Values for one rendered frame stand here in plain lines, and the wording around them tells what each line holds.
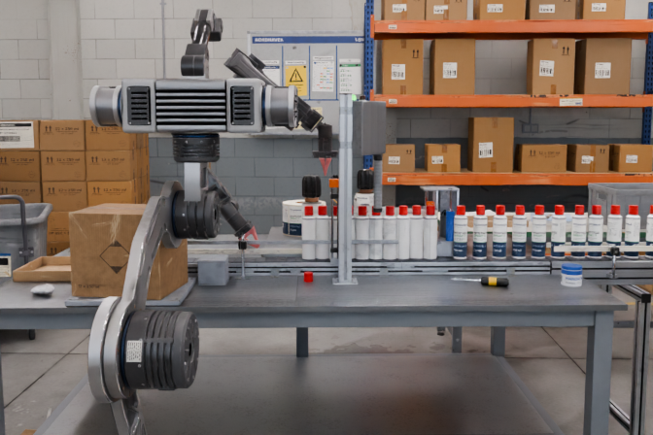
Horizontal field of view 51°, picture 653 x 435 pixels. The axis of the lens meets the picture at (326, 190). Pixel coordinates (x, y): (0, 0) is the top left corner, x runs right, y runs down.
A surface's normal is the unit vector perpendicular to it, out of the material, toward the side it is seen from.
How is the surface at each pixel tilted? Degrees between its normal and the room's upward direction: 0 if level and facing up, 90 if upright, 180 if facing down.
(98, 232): 90
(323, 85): 92
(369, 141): 90
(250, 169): 90
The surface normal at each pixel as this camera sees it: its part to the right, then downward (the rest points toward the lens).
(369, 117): 0.83, 0.06
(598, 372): 0.02, 0.11
